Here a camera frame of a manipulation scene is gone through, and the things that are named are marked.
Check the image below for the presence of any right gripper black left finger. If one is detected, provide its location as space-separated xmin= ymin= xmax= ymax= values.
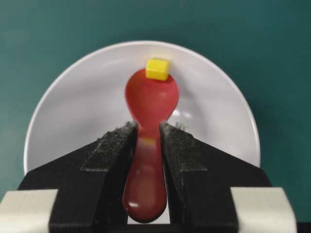
xmin=18 ymin=122 xmax=138 ymax=233

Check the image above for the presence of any pink ceramic spoon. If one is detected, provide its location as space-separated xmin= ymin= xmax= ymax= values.
xmin=122 ymin=69 xmax=179 ymax=223

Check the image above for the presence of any white round bowl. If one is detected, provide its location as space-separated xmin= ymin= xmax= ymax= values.
xmin=24 ymin=41 xmax=260 ymax=172

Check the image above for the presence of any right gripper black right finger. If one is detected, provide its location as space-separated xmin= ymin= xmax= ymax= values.
xmin=159 ymin=122 xmax=271 ymax=233

